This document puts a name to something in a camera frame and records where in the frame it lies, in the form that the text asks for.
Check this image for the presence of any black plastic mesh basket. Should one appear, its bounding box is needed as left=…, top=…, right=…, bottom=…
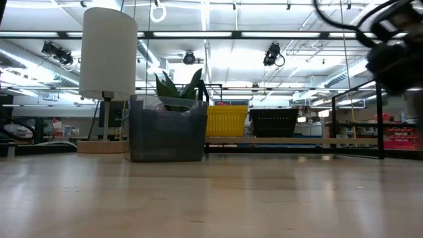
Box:
left=250, top=110, right=299, bottom=117
left=250, top=108, right=299, bottom=114
left=249, top=109, right=300, bottom=138

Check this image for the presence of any yellow plastic mesh basket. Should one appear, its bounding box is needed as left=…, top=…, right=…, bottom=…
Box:
left=206, top=108, right=249, bottom=138
left=207, top=106, right=249, bottom=112
left=207, top=104, right=249, bottom=109

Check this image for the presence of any black ceiling track light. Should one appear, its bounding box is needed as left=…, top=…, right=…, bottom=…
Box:
left=182, top=50, right=196, bottom=65
left=263, top=42, right=286, bottom=67
left=41, top=41, right=75, bottom=66

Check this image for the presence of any black aluminium rig frame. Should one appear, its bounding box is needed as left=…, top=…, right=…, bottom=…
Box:
left=0, top=30, right=376, bottom=39

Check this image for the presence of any black background monitor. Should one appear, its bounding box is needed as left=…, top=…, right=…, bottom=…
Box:
left=98, top=100, right=128, bottom=128

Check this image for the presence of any green plant in white pot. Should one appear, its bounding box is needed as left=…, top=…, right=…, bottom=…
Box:
left=154, top=68, right=203, bottom=112

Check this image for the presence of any wooden shelf with black frame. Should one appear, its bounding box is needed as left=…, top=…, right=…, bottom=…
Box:
left=197, top=79, right=386, bottom=160

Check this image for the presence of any grey translucent plastic bin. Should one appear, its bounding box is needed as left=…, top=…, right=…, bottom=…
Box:
left=128, top=94, right=209, bottom=163

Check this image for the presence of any white hanging cable loop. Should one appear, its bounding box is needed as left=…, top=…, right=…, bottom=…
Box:
left=149, top=0, right=169, bottom=24

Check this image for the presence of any white shade wooden base lamp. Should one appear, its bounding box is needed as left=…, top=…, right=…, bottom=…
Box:
left=76, top=7, right=139, bottom=155

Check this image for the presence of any red storage bins rack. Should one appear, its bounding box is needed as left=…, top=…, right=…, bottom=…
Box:
left=376, top=112, right=422, bottom=150

